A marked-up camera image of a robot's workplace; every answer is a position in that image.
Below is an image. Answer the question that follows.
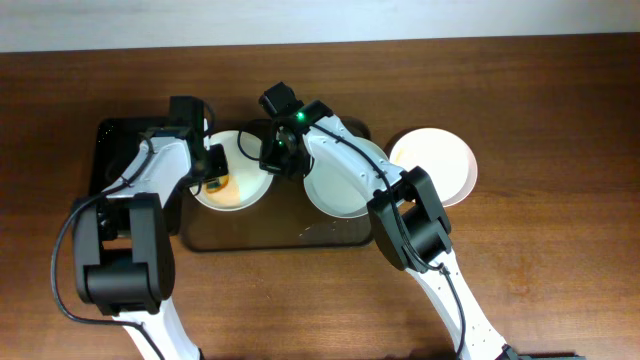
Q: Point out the yellow green sponge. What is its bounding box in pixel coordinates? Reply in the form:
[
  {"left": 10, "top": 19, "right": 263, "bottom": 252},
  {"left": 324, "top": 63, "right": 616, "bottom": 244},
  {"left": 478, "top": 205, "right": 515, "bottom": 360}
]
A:
[{"left": 204, "top": 174, "right": 230, "bottom": 193}]

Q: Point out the cream white plate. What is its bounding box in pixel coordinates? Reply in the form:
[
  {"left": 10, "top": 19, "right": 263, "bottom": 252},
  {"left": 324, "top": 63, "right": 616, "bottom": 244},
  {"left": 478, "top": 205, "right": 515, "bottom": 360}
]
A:
[{"left": 190, "top": 130, "right": 273, "bottom": 212}]

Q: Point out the pale blue plate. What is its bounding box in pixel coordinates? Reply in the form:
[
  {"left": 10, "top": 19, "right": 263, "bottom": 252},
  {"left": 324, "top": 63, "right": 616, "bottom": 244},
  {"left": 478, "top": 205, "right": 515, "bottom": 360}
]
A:
[{"left": 303, "top": 132, "right": 404, "bottom": 219}]

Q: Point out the pink white plate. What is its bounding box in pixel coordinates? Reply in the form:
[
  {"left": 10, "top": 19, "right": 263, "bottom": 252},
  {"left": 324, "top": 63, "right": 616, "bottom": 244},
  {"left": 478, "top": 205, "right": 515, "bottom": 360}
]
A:
[{"left": 389, "top": 128, "right": 478, "bottom": 207}]

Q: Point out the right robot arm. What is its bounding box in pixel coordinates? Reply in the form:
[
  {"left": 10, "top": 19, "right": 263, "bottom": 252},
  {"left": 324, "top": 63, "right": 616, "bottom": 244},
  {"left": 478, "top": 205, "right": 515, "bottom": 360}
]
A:
[{"left": 259, "top": 82, "right": 517, "bottom": 359}]

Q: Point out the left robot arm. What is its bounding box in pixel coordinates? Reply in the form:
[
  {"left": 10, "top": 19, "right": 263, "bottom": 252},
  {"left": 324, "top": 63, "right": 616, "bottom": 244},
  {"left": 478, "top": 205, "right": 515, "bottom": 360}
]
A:
[{"left": 70, "top": 96, "right": 228, "bottom": 359}]

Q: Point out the brown plastic tray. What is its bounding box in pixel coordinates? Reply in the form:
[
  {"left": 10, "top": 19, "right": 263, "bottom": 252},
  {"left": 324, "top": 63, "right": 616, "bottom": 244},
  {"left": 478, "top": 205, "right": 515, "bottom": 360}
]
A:
[{"left": 179, "top": 117, "right": 376, "bottom": 253}]

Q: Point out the black plastic tray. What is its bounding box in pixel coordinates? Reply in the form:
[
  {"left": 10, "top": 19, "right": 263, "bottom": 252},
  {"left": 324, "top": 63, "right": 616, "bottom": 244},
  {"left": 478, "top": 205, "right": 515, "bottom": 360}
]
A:
[{"left": 88, "top": 117, "right": 184, "bottom": 236}]

